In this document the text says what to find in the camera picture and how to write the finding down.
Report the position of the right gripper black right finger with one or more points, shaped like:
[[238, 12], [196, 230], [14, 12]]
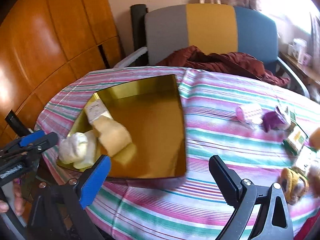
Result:
[[234, 189]]

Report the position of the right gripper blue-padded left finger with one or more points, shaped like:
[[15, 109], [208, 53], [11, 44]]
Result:
[[92, 180]]

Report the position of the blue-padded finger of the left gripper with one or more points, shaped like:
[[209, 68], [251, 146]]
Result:
[[28, 139]]

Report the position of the yellow knitted sock bundle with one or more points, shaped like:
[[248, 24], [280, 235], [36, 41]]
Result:
[[293, 184]]

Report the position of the purple sock bundle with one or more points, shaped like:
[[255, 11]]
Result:
[[279, 118]]

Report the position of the green oil carton box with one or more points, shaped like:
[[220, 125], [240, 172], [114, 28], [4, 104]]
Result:
[[295, 140]]

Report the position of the person left hand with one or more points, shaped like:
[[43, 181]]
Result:
[[13, 193]]

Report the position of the white foam block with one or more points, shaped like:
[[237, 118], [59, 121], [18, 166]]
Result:
[[90, 152]]

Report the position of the white rolled sock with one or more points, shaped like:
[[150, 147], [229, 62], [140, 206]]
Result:
[[73, 148]]

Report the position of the yellow sponge in tin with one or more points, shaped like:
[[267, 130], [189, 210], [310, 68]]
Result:
[[115, 140]]

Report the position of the striped bed sheet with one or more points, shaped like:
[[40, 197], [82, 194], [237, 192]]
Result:
[[197, 209]]

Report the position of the white medicine carton box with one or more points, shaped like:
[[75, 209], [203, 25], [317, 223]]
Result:
[[96, 109]]

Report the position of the pink white sock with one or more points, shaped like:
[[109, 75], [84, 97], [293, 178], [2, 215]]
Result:
[[250, 114]]

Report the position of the gold metal tin box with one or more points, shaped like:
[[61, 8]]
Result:
[[152, 112]]

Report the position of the wooden wardrobe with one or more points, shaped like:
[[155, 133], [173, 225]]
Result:
[[45, 46]]

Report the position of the dark red jacket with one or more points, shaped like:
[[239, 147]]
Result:
[[235, 63]]

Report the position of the wooden windowsill desk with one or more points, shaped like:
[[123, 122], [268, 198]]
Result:
[[308, 75]]

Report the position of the white boxes on desk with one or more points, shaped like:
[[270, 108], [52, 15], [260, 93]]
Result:
[[298, 50]]

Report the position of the grey yellow blue sofa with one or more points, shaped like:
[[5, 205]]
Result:
[[215, 28]]

